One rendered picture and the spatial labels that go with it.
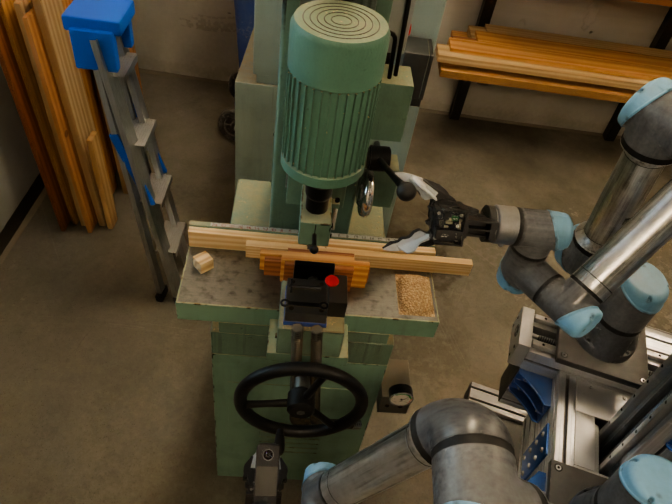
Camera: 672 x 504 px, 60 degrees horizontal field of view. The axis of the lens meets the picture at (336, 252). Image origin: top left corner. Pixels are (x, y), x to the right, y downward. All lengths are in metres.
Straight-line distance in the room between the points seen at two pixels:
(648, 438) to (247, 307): 0.89
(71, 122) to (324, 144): 1.58
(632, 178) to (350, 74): 0.64
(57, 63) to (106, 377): 1.14
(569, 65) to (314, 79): 2.40
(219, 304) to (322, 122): 0.49
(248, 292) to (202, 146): 2.01
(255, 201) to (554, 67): 2.01
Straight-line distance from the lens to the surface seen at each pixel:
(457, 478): 0.83
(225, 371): 1.55
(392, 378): 1.61
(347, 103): 1.07
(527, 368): 1.66
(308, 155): 1.14
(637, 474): 1.17
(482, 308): 2.70
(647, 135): 1.28
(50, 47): 2.39
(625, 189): 1.37
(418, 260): 1.44
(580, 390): 1.64
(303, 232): 1.31
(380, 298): 1.39
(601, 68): 3.41
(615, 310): 1.51
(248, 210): 1.71
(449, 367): 2.45
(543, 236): 1.17
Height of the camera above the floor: 1.95
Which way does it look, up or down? 45 degrees down
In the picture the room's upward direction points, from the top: 10 degrees clockwise
